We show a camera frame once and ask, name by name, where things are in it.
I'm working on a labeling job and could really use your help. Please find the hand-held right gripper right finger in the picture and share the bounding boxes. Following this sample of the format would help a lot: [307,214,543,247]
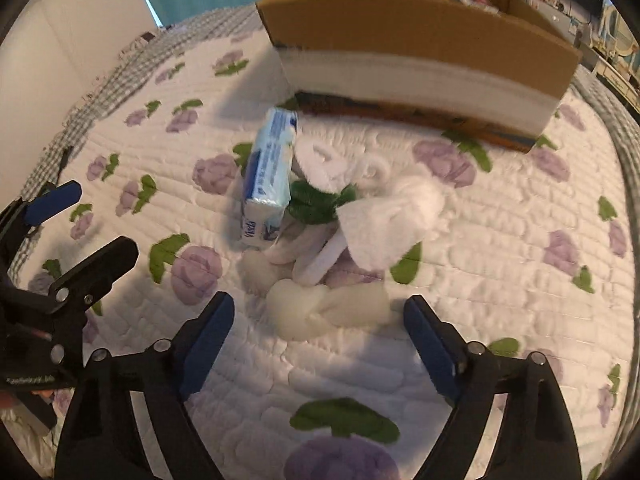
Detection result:
[402,294,583,480]

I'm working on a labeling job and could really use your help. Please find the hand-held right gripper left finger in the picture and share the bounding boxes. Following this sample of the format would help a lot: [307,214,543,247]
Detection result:
[54,291,236,480]

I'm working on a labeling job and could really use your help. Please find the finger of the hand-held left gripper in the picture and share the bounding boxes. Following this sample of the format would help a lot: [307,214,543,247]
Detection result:
[20,236,140,348]
[0,180,83,283]

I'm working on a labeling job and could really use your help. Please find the white plush rabbit toy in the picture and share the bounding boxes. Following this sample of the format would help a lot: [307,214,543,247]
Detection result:
[241,250,391,341]

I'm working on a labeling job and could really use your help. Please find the brown cardboard box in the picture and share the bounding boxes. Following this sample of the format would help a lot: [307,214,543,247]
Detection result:
[256,0,583,153]

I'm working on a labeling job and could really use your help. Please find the floral quilted bedspread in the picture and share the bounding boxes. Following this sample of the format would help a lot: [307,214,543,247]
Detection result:
[0,35,632,480]

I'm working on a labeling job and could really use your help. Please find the white fluffy towel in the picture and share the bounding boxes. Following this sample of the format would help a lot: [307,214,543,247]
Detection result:
[336,176,447,268]

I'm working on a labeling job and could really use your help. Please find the green cloth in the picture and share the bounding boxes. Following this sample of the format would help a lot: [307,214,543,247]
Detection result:
[286,180,358,226]

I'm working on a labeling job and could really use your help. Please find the blue tissue pack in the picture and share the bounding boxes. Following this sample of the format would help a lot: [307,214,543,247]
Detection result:
[239,107,300,251]

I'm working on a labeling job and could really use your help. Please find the white cloth loop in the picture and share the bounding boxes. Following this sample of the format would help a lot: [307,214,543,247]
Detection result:
[350,152,396,188]

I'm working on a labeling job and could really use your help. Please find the white fuzzy cloth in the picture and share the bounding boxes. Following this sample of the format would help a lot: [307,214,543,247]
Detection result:
[292,139,346,193]

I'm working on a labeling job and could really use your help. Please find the cluttered background desk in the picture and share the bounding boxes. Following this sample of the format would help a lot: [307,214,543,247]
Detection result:
[520,0,640,126]

